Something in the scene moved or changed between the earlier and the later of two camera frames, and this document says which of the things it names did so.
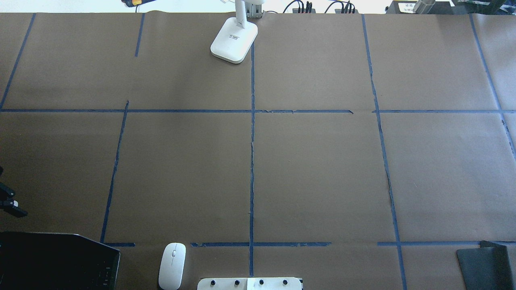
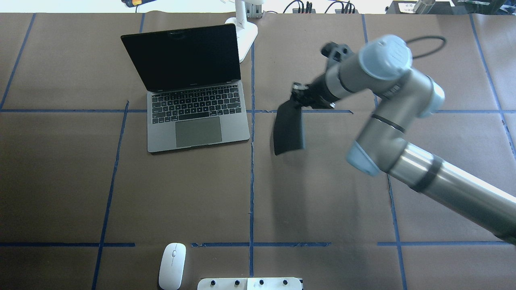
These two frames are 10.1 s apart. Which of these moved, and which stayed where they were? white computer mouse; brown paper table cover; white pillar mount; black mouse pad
Moved: black mouse pad
Stayed: brown paper table cover; white pillar mount; white computer mouse
